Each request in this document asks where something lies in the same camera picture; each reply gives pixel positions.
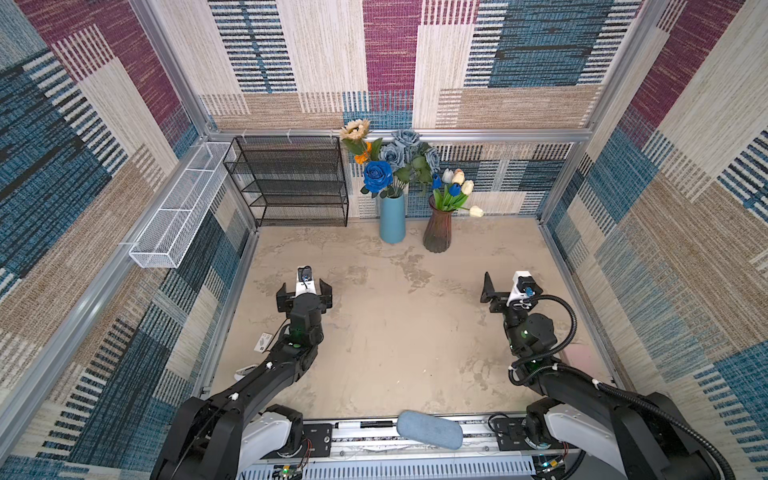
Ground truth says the dark red glass vase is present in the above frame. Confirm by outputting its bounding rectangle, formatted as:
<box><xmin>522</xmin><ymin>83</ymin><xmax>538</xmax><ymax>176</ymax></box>
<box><xmin>423</xmin><ymin>196</ymin><xmax>453</xmax><ymax>253</ymax></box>

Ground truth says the white tulip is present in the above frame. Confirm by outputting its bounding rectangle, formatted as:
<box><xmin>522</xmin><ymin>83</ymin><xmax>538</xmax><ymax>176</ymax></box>
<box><xmin>442</xmin><ymin>168</ymin><xmax>454</xmax><ymax>185</ymax></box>
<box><xmin>461</xmin><ymin>180</ymin><xmax>474</xmax><ymax>196</ymax></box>
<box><xmin>458</xmin><ymin>206</ymin><xmax>485</xmax><ymax>218</ymax></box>

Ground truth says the teal ceramic vase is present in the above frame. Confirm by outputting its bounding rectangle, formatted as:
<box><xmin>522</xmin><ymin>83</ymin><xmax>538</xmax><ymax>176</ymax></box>
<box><xmin>379</xmin><ymin>195</ymin><xmax>406</xmax><ymax>244</ymax></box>

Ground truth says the dark blue rose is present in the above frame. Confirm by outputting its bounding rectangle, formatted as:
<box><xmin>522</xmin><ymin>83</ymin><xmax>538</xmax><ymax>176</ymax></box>
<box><xmin>360</xmin><ymin>161</ymin><xmax>398</xmax><ymax>198</ymax></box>

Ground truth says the orange marigold flower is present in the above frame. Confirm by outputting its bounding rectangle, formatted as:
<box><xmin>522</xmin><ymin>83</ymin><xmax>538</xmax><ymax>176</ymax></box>
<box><xmin>354</xmin><ymin>142</ymin><xmax>372</xmax><ymax>165</ymax></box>

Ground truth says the light blue rose bunch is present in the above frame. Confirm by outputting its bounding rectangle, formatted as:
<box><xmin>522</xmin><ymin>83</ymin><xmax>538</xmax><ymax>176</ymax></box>
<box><xmin>379</xmin><ymin>130</ymin><xmax>439</xmax><ymax>198</ymax></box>

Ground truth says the cream sunflower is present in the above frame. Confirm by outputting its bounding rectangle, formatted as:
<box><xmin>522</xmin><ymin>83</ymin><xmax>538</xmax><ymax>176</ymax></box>
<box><xmin>339</xmin><ymin>119</ymin><xmax>370</xmax><ymax>156</ymax></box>

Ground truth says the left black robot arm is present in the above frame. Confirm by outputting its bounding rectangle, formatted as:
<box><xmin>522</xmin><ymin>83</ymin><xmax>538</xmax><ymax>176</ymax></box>
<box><xmin>151</xmin><ymin>281</ymin><xmax>333</xmax><ymax>479</ymax></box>

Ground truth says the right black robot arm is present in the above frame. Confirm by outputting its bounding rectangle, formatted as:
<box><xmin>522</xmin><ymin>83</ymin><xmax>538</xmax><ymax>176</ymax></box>
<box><xmin>480</xmin><ymin>271</ymin><xmax>735</xmax><ymax>479</ymax></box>

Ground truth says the small white paper tag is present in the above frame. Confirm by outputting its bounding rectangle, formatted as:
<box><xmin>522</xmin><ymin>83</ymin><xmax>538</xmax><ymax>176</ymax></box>
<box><xmin>254</xmin><ymin>333</ymin><xmax>274</xmax><ymax>353</ymax></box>

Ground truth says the pink rectangular pad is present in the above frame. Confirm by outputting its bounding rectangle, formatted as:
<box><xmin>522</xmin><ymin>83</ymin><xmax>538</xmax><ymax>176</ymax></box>
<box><xmin>563</xmin><ymin>344</ymin><xmax>609</xmax><ymax>380</ymax></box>

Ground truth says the blue-grey sponge pad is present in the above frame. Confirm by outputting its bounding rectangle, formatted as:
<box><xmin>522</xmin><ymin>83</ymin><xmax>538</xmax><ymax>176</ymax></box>
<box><xmin>396</xmin><ymin>411</ymin><xmax>463</xmax><ymax>450</ymax></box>

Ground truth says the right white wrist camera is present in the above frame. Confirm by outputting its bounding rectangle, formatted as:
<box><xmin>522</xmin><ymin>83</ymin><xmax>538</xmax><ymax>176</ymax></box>
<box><xmin>507</xmin><ymin>271</ymin><xmax>543</xmax><ymax>307</ymax></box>

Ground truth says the black corrugated cable hose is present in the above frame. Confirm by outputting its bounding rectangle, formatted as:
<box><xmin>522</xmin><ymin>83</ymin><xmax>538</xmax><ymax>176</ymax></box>
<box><xmin>507</xmin><ymin>293</ymin><xmax>737</xmax><ymax>480</ymax></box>

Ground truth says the black wire shelf rack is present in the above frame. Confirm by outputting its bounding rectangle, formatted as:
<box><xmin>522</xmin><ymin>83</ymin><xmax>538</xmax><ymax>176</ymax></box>
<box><xmin>223</xmin><ymin>136</ymin><xmax>349</xmax><ymax>227</ymax></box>

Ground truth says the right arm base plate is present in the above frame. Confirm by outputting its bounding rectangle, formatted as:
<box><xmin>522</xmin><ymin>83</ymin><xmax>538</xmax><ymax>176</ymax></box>
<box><xmin>488</xmin><ymin>415</ymin><xmax>550</xmax><ymax>452</ymax></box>

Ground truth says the white mesh wall basket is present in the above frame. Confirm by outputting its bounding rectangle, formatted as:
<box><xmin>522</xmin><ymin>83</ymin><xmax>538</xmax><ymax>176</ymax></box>
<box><xmin>129</xmin><ymin>142</ymin><xmax>230</xmax><ymax>269</ymax></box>

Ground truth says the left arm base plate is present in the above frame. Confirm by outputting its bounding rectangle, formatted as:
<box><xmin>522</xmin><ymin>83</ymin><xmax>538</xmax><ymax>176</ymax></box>
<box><xmin>269</xmin><ymin>423</ymin><xmax>334</xmax><ymax>461</ymax></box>

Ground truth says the white slotted cable duct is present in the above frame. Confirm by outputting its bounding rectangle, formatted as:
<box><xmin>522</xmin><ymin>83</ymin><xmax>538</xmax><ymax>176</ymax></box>
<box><xmin>237</xmin><ymin>456</ymin><xmax>536</xmax><ymax>479</ymax></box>

